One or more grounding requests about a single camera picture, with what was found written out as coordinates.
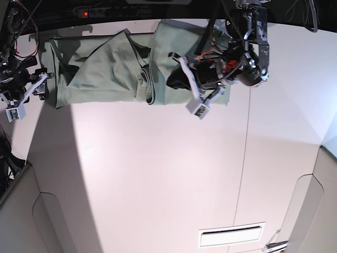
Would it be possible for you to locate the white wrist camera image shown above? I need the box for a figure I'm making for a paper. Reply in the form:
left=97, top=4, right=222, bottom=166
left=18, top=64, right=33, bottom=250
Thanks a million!
left=6, top=101, right=26, bottom=122
left=186, top=99, right=210, bottom=120

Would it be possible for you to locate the right beige side cabinet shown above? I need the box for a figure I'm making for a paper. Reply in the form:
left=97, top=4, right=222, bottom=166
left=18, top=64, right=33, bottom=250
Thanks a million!
left=277, top=147, right=336, bottom=252

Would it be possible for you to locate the left beige side cabinet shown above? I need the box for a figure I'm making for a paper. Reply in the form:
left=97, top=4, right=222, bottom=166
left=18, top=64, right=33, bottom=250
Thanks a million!
left=1, top=166, right=103, bottom=252

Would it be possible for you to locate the white slotted vent panel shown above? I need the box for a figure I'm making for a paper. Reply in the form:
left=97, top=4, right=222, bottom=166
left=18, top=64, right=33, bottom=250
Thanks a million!
left=198, top=222, right=265, bottom=248

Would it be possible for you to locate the black cables bundle left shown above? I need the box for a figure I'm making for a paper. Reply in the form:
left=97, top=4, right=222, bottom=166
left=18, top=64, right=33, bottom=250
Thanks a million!
left=0, top=131, right=27, bottom=185

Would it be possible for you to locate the beige side cabinet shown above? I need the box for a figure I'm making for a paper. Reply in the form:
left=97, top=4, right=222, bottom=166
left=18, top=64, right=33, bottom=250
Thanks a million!
left=277, top=147, right=336, bottom=252
left=1, top=166, right=103, bottom=252

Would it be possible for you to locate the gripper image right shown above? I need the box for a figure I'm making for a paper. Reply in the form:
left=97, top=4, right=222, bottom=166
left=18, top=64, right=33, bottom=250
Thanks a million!
left=166, top=52, right=226, bottom=104

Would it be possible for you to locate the metal clip bracket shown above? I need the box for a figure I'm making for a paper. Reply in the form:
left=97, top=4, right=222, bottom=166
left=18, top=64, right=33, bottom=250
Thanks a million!
left=262, top=229, right=288, bottom=253

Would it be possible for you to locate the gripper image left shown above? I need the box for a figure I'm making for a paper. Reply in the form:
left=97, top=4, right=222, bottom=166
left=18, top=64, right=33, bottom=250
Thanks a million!
left=1, top=68, right=54, bottom=104

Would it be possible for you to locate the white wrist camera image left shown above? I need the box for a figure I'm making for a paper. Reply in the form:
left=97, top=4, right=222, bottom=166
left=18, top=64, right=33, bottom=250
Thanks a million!
left=6, top=101, right=26, bottom=122

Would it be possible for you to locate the black power strip red switch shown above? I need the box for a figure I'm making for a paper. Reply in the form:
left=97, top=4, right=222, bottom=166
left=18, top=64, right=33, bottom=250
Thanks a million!
left=73, top=7, right=136, bottom=18

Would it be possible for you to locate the grey cable loops background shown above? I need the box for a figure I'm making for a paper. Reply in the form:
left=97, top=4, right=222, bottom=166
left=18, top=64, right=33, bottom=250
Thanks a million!
left=284, top=0, right=320, bottom=33

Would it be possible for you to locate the light green T-shirt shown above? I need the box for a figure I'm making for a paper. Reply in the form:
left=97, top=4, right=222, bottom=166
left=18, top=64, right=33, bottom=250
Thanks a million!
left=48, top=18, right=231, bottom=109

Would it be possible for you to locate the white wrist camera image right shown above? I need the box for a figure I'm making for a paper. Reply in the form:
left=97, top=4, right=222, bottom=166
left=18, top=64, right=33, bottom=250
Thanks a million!
left=186, top=99, right=210, bottom=120

